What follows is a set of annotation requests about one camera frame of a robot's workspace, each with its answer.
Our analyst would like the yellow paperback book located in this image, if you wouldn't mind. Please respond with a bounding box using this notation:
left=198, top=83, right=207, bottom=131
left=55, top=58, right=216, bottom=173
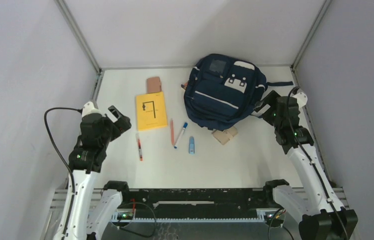
left=135, top=91, right=168, bottom=132

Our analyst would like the navy blue student backpack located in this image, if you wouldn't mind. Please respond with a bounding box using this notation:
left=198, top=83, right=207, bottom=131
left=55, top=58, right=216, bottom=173
left=183, top=53, right=293, bottom=131

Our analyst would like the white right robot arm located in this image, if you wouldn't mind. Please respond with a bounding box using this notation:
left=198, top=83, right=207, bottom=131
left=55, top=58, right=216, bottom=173
left=255, top=87, right=358, bottom=240

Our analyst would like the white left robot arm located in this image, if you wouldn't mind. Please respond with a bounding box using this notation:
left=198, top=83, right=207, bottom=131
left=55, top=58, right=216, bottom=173
left=53, top=101, right=131, bottom=240

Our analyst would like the red and white pen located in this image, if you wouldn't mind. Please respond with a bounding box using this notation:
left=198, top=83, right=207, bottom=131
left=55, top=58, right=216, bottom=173
left=136, top=133, right=143, bottom=162

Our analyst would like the orange pen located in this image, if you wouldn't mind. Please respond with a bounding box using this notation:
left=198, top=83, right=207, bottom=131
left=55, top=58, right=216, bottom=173
left=170, top=119, right=175, bottom=146

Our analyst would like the white marker blue cap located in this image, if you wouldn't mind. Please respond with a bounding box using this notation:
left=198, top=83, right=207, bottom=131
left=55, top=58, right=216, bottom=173
left=174, top=122, right=188, bottom=149

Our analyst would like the black mounting rail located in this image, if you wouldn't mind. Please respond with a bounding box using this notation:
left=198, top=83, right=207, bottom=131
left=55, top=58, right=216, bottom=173
left=121, top=188, right=281, bottom=220

